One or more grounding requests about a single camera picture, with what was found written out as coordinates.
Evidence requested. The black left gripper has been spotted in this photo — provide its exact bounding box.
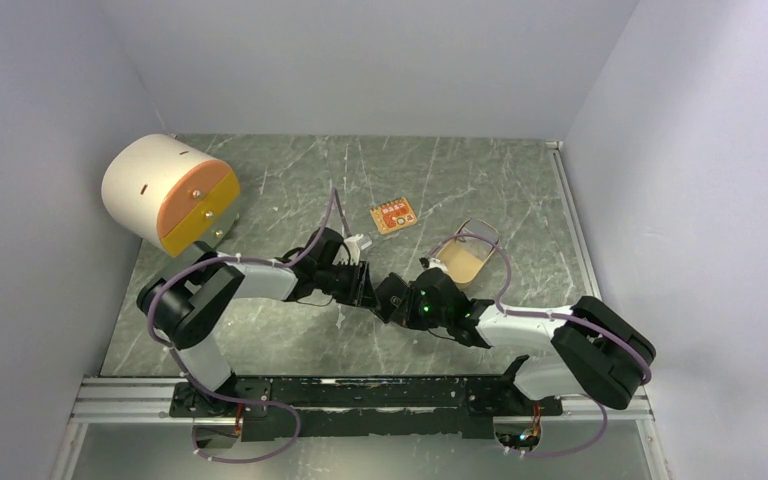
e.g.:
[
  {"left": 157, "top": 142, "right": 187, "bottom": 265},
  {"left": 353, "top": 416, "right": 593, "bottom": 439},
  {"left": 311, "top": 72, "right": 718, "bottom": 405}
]
[{"left": 317, "top": 259, "right": 382, "bottom": 312}]

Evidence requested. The black leather card holder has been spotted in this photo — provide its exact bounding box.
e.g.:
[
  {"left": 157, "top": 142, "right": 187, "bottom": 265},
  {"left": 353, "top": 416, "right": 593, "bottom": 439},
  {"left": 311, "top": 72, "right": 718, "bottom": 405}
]
[{"left": 373, "top": 273, "right": 410, "bottom": 328}]

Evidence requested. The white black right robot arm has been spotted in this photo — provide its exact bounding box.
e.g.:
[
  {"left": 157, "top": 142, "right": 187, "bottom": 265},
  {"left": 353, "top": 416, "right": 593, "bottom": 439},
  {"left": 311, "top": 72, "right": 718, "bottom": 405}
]
[{"left": 376, "top": 268, "right": 656, "bottom": 414}]

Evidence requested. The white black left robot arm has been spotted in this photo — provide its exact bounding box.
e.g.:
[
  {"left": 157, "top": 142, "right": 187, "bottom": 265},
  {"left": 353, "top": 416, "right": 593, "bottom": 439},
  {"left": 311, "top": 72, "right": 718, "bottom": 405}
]
[{"left": 136, "top": 228, "right": 380, "bottom": 416}]

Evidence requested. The beige oval tray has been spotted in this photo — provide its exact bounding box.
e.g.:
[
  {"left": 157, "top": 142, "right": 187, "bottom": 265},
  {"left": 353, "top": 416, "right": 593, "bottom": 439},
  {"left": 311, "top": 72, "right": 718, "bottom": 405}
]
[{"left": 435, "top": 218, "right": 500, "bottom": 289}]

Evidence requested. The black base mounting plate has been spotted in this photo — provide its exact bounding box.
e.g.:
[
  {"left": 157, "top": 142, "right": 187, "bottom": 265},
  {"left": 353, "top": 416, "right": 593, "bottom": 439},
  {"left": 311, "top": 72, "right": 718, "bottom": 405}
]
[{"left": 168, "top": 375, "right": 562, "bottom": 442}]

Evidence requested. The round cabinet with coloured drawers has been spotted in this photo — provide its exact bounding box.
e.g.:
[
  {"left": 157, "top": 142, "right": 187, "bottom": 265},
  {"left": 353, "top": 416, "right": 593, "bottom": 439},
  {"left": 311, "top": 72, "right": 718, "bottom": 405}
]
[{"left": 101, "top": 134, "right": 242, "bottom": 257}]

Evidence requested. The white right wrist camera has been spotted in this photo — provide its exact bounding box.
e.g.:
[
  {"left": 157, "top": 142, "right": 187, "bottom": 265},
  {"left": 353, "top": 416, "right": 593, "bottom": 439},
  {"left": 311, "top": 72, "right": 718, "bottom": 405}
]
[{"left": 419, "top": 257, "right": 448, "bottom": 274}]

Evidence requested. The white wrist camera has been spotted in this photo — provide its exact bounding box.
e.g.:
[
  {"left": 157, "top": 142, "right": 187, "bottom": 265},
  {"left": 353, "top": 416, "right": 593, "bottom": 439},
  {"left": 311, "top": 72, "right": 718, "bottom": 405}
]
[
  {"left": 419, "top": 257, "right": 448, "bottom": 274},
  {"left": 344, "top": 234, "right": 372, "bottom": 258}
]

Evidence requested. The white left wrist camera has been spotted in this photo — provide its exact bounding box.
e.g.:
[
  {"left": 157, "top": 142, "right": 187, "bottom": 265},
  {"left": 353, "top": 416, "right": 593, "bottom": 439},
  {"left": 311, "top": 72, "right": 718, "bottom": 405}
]
[{"left": 344, "top": 234, "right": 372, "bottom": 258}]

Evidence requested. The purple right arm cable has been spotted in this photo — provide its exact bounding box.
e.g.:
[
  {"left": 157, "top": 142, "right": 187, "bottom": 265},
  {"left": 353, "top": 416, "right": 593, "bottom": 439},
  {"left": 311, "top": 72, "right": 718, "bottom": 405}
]
[{"left": 426, "top": 231, "right": 654, "bottom": 460}]

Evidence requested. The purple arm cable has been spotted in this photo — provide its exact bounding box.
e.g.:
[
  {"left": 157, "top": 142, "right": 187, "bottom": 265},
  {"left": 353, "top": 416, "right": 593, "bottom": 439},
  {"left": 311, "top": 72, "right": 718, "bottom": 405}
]
[
  {"left": 145, "top": 187, "right": 353, "bottom": 465},
  {"left": 426, "top": 231, "right": 654, "bottom": 460}
]

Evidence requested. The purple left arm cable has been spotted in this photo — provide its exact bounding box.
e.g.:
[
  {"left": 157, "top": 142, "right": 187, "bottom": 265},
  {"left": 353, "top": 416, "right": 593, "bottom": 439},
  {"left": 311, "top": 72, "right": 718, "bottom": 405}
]
[{"left": 145, "top": 187, "right": 353, "bottom": 465}]

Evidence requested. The aluminium frame rail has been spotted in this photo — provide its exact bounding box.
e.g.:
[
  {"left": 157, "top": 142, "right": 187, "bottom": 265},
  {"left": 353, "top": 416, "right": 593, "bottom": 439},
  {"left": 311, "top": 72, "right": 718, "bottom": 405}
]
[{"left": 55, "top": 134, "right": 655, "bottom": 479}]

